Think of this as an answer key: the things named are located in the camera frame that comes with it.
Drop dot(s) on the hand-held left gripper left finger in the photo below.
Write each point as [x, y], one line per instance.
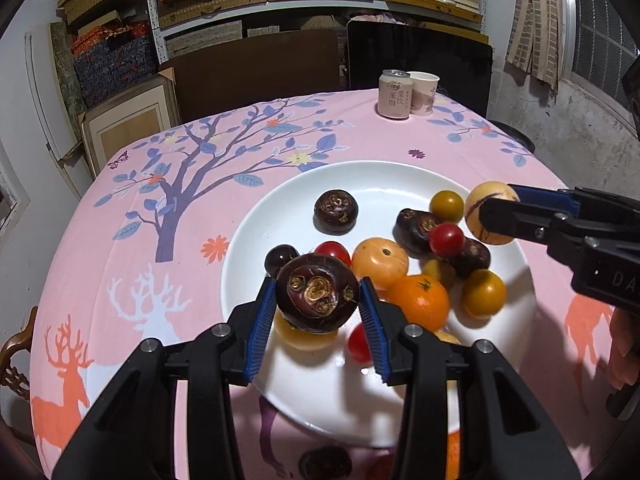
[260, 330]

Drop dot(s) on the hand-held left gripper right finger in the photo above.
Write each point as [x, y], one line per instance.
[372, 330]

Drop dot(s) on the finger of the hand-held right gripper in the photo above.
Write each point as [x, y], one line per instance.
[542, 197]
[515, 222]

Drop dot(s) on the red tomato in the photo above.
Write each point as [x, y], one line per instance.
[359, 342]
[332, 251]
[446, 239]
[380, 467]

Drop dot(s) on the yellow pepino melon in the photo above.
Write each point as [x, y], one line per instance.
[447, 337]
[439, 272]
[474, 217]

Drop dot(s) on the yellow-brown cherry tomato top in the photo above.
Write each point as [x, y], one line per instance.
[446, 205]

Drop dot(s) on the yellow-brown cherry tomato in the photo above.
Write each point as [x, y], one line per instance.
[446, 205]
[483, 292]

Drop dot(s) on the dark plum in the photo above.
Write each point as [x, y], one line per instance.
[325, 464]
[277, 260]

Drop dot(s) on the white oval plate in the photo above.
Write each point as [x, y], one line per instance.
[290, 200]

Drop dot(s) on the person's right hand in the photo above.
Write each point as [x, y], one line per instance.
[627, 350]

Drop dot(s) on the pink deer print tablecloth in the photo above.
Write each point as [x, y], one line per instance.
[165, 260]

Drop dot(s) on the large orange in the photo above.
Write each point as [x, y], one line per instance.
[452, 455]

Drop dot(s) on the paper cup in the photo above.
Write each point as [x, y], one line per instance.
[425, 95]

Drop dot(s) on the black chair back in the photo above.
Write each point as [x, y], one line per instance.
[450, 60]

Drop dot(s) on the pale drink can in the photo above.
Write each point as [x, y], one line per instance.
[394, 97]

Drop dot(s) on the striped tan curtain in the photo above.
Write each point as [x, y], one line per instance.
[535, 20]

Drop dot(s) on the mesh covered window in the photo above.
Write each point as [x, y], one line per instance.
[600, 20]

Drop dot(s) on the carved wooden chair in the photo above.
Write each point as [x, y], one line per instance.
[15, 355]

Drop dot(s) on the dark brown chair back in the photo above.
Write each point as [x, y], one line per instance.
[250, 75]

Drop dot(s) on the stack of blue patterned boxes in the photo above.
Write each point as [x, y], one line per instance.
[115, 65]

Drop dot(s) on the white door panel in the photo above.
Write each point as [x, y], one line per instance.
[45, 110]

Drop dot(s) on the green marbled panel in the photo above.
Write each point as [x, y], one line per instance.
[62, 75]

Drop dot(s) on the white metal shelf rack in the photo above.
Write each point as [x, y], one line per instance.
[152, 10]

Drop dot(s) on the wooden picture frame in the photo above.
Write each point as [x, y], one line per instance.
[125, 130]

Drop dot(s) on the glass window white frame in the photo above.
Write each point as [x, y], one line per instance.
[10, 195]

